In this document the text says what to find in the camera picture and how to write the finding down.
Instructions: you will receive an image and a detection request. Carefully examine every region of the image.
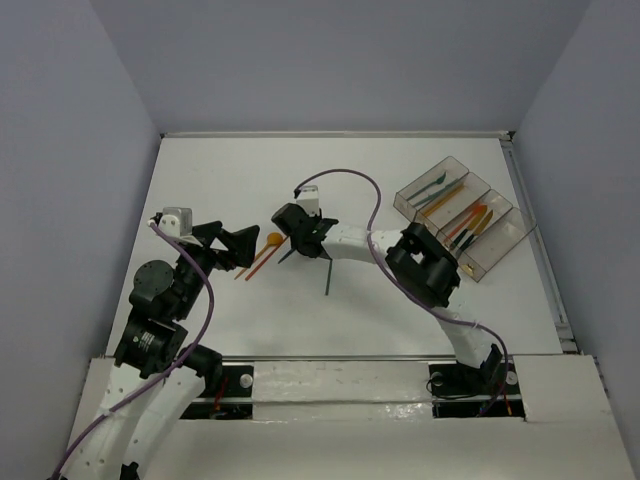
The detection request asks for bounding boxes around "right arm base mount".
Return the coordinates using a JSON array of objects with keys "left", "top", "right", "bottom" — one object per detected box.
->
[{"left": 425, "top": 362, "right": 526, "bottom": 419}]

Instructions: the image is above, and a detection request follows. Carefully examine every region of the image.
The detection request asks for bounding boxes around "teal chopstick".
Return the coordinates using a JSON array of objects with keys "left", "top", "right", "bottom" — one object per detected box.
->
[{"left": 324, "top": 259, "right": 333, "bottom": 296}]

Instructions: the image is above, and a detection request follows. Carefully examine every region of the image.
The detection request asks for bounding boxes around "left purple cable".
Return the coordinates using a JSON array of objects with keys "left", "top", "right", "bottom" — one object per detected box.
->
[{"left": 49, "top": 224, "right": 215, "bottom": 476}]

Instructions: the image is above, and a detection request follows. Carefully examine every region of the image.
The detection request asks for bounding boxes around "yellow knife black handle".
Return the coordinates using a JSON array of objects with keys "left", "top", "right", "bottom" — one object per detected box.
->
[{"left": 448, "top": 207, "right": 488, "bottom": 252}]

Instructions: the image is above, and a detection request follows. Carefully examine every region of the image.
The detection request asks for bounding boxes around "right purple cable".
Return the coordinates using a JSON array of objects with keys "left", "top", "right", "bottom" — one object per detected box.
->
[{"left": 293, "top": 168, "right": 510, "bottom": 416}]

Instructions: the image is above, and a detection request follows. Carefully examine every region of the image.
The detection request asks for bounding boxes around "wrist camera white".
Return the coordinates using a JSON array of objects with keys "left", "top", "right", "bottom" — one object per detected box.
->
[
  {"left": 147, "top": 207, "right": 193, "bottom": 238},
  {"left": 295, "top": 185, "right": 321, "bottom": 217}
]

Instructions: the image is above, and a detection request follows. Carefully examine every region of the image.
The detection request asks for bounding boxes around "teal fork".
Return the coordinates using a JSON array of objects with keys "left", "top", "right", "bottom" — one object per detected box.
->
[{"left": 413, "top": 181, "right": 460, "bottom": 209}]

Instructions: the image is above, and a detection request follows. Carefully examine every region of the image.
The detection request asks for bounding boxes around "orange chopstick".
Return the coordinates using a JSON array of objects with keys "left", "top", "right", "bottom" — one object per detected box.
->
[
  {"left": 234, "top": 249, "right": 273, "bottom": 280},
  {"left": 244, "top": 243, "right": 284, "bottom": 282}
]

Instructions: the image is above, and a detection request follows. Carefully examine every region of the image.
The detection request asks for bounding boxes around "yellow knife dark handle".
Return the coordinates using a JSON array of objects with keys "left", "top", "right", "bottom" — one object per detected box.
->
[{"left": 458, "top": 211, "right": 494, "bottom": 252}]

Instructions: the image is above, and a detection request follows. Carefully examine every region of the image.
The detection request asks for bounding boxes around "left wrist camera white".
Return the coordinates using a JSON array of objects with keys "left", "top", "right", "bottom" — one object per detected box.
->
[{"left": 147, "top": 207, "right": 193, "bottom": 238}]

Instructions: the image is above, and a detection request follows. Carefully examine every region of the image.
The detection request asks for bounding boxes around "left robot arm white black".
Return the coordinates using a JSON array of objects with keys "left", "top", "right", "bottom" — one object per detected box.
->
[{"left": 51, "top": 208, "right": 260, "bottom": 479}]

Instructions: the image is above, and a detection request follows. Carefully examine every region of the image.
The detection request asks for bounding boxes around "blue spoon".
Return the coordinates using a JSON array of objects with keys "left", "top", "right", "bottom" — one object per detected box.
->
[{"left": 277, "top": 250, "right": 295, "bottom": 264}]

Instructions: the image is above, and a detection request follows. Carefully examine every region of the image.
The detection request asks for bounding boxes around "purple cable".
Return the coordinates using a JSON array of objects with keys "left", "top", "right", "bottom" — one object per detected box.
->
[
  {"left": 293, "top": 168, "right": 510, "bottom": 416},
  {"left": 49, "top": 224, "right": 215, "bottom": 476}
]

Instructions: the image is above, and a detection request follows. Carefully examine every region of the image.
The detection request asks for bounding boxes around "orange plastic knife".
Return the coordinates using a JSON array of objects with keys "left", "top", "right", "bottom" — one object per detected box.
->
[{"left": 446, "top": 204, "right": 487, "bottom": 240}]

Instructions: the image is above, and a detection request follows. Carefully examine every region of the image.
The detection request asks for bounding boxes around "clear four-compartment utensil organizer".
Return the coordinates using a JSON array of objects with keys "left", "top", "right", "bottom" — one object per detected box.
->
[{"left": 393, "top": 156, "right": 535, "bottom": 282}]

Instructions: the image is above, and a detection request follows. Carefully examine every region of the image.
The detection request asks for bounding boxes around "teal curved spoon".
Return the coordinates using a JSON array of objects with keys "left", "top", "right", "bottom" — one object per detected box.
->
[{"left": 407, "top": 171, "right": 447, "bottom": 201}]

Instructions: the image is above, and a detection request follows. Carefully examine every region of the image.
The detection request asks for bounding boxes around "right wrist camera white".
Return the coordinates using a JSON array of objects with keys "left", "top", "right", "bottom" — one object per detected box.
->
[{"left": 295, "top": 185, "right": 321, "bottom": 217}]

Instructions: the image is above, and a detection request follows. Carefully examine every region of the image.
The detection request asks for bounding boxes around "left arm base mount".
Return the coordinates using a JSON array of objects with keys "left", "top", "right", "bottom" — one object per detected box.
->
[{"left": 180, "top": 363, "right": 254, "bottom": 421}]

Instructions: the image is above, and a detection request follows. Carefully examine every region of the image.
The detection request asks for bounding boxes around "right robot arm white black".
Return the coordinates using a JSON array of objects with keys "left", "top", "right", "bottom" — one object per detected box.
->
[{"left": 271, "top": 203, "right": 504, "bottom": 392}]

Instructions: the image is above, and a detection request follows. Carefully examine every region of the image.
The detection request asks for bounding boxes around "orange spoon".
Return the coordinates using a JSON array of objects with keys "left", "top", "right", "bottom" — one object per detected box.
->
[{"left": 254, "top": 232, "right": 286, "bottom": 262}]

